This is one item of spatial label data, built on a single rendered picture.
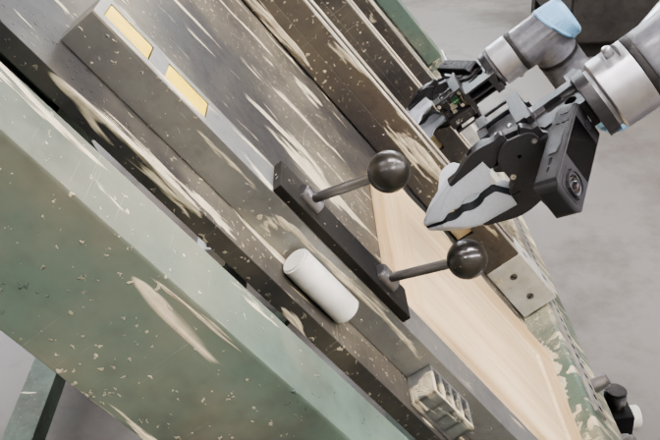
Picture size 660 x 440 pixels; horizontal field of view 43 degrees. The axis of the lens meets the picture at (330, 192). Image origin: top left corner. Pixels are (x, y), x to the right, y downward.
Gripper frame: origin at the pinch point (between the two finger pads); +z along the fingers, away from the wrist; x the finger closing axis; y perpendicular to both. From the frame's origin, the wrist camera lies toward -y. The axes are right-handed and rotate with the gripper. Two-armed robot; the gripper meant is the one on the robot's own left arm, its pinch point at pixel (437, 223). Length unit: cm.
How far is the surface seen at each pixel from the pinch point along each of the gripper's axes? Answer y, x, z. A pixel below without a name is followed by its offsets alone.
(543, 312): 49, -57, 8
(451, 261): -9.3, 1.3, -0.9
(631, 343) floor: 144, -165, 13
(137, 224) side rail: -28.6, 28.8, 7.1
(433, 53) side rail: 181, -55, 9
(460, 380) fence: -5.6, -14.1, 8.1
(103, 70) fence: -5.8, 33.9, 11.3
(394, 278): -4.5, 0.2, 5.9
